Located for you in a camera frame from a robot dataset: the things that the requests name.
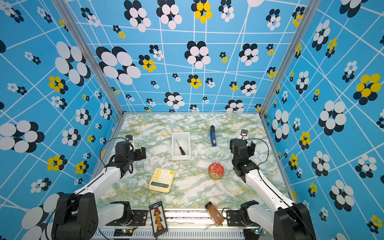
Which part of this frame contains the brown spice bottle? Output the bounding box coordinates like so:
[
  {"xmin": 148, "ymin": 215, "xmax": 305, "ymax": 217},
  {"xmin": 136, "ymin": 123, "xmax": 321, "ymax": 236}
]
[{"xmin": 205, "ymin": 202, "xmax": 225, "ymax": 227}]

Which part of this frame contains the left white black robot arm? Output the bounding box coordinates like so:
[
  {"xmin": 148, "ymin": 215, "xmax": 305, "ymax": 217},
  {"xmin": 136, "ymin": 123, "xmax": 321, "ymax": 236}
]
[{"xmin": 44, "ymin": 139, "xmax": 147, "ymax": 240}]

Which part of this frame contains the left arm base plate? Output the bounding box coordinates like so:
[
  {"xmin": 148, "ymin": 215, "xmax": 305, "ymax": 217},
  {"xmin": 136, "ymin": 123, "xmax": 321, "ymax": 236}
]
[{"xmin": 107, "ymin": 209, "xmax": 149, "ymax": 227}]

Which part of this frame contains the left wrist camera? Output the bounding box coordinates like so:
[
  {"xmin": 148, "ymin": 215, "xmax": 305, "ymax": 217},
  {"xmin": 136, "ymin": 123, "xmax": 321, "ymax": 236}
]
[{"xmin": 125, "ymin": 135, "xmax": 134, "ymax": 142}]

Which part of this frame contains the black screwdriver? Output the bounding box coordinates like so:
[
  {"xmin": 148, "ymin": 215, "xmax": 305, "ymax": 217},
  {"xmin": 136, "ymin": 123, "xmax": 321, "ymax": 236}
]
[{"xmin": 176, "ymin": 141, "xmax": 186, "ymax": 156}]

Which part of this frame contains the yellow calculator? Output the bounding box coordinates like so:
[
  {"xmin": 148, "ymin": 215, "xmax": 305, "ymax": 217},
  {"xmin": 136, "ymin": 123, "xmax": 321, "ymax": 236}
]
[{"xmin": 149, "ymin": 168, "xmax": 175, "ymax": 193}]

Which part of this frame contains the controller board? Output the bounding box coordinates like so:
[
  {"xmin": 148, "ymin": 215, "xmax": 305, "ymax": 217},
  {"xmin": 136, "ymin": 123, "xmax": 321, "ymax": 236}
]
[
  {"xmin": 114, "ymin": 229, "xmax": 134, "ymax": 237},
  {"xmin": 243, "ymin": 229, "xmax": 261, "ymax": 240}
]

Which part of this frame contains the left controller board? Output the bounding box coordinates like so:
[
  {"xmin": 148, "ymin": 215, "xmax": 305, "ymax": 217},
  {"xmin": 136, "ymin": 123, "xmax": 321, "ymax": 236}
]
[{"xmin": 114, "ymin": 229, "xmax": 134, "ymax": 237}]

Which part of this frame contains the blue black stapler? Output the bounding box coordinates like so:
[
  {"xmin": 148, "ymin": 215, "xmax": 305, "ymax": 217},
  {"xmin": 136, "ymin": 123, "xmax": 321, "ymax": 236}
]
[{"xmin": 210, "ymin": 125, "xmax": 217, "ymax": 147}]

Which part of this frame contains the right controller board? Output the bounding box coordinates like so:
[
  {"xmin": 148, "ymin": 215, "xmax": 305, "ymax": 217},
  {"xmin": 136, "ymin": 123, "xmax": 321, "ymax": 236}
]
[{"xmin": 243, "ymin": 229, "xmax": 261, "ymax": 240}]

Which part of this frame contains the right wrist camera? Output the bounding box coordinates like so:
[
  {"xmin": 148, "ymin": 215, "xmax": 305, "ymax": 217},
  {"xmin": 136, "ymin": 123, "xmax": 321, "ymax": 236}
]
[{"xmin": 240, "ymin": 129, "xmax": 249, "ymax": 140}]

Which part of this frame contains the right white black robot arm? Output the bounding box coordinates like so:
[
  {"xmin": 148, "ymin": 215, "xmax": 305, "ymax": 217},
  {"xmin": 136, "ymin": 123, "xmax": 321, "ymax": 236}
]
[{"xmin": 230, "ymin": 139, "xmax": 317, "ymax": 240}]

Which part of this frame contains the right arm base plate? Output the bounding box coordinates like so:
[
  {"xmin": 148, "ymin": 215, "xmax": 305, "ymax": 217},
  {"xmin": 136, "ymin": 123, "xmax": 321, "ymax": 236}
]
[{"xmin": 224, "ymin": 209, "xmax": 260, "ymax": 227}]

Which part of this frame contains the aluminium front rail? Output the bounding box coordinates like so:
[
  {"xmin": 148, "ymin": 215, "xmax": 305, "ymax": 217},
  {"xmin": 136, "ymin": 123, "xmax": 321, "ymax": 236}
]
[{"xmin": 56, "ymin": 207, "xmax": 319, "ymax": 240}]

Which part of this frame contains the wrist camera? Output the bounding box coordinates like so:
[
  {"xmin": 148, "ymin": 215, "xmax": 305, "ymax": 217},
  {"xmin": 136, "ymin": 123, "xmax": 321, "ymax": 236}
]
[
  {"xmin": 240, "ymin": 129, "xmax": 249, "ymax": 140},
  {"xmin": 125, "ymin": 135, "xmax": 134, "ymax": 142}
]

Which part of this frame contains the red round tin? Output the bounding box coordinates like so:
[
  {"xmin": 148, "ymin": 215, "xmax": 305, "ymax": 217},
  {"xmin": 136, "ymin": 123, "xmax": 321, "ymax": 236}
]
[{"xmin": 209, "ymin": 162, "xmax": 225, "ymax": 180}]

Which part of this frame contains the white plastic bin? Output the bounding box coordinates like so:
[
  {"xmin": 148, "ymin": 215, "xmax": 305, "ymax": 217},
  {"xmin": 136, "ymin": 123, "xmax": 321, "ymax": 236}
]
[{"xmin": 172, "ymin": 132, "xmax": 192, "ymax": 161}]

